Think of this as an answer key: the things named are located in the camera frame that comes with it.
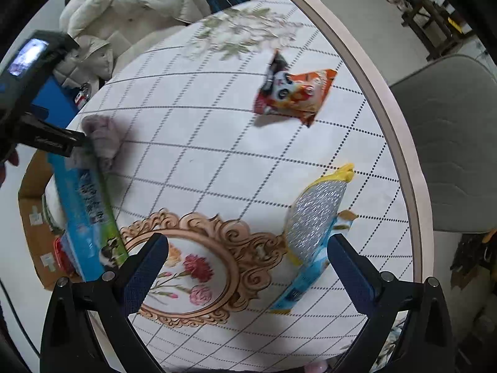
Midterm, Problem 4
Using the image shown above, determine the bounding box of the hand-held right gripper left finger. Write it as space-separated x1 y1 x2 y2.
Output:
40 232 170 373

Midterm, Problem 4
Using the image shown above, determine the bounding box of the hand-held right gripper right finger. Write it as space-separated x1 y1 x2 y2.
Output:
327 233 454 373

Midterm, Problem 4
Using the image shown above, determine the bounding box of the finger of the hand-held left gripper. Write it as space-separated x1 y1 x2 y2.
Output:
16 111 88 158

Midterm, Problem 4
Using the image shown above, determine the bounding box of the grey cloth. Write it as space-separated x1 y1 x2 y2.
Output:
81 114 125 172

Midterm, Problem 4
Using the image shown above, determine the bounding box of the yellow blue snack packet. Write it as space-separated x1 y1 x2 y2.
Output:
269 163 358 315

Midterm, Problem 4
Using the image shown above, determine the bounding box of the blue green milk carton box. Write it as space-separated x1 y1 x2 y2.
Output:
47 151 130 282

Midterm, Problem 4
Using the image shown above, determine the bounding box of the red orange snack packet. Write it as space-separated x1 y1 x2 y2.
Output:
253 50 338 128

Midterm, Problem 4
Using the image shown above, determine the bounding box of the person's left hand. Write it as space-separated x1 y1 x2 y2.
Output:
0 151 20 187

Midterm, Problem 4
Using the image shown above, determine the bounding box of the beige bucket hat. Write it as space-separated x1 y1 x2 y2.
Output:
53 35 115 88

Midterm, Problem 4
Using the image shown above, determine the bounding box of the red plastic container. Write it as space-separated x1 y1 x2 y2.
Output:
53 236 77 274

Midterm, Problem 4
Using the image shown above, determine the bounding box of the cardboard box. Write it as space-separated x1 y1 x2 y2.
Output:
17 151 78 291

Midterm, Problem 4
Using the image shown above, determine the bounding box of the white puffer jacket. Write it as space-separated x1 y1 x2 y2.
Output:
59 0 212 68

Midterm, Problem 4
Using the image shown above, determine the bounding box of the checked floral tablecloth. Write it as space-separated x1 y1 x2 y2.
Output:
64 0 413 373

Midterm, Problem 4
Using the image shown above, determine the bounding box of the round wooden table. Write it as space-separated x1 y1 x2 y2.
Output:
64 0 433 373

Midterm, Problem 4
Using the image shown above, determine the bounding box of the grey upholstered chair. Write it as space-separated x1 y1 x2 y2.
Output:
388 54 497 234

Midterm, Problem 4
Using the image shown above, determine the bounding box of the dark wooden stool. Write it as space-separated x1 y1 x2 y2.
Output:
400 0 467 62

